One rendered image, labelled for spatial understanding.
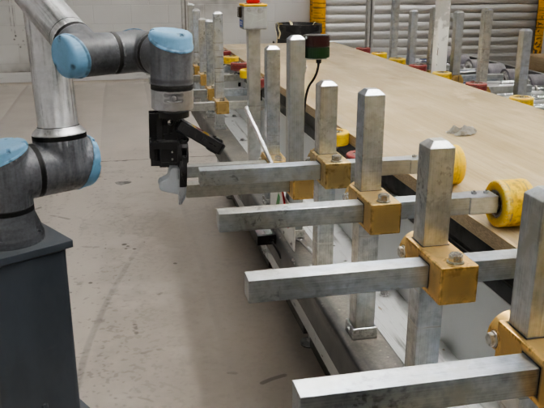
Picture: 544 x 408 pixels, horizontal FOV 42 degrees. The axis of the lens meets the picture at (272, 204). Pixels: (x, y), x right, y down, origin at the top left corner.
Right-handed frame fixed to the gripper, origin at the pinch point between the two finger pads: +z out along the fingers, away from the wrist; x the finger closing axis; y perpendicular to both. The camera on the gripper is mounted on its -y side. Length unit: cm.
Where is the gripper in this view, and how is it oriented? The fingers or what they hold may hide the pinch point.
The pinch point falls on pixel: (183, 198)
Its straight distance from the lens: 161.6
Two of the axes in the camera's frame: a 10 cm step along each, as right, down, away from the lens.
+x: 2.1, 3.1, -9.3
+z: -0.2, 9.5, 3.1
